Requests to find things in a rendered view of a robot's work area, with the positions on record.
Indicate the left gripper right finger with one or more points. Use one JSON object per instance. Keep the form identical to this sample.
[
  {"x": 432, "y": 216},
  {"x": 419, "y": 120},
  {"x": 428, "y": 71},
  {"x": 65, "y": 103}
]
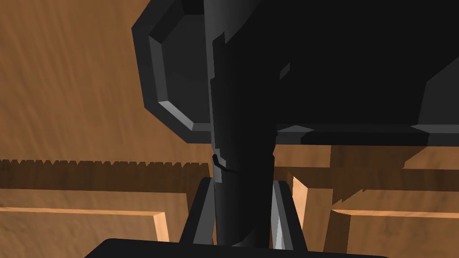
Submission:
[{"x": 285, "y": 218}]

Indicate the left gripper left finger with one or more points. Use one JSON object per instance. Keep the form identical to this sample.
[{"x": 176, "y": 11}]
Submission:
[{"x": 201, "y": 215}]

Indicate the black pan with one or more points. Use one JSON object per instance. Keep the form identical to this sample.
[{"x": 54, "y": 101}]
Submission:
[{"x": 251, "y": 89}]

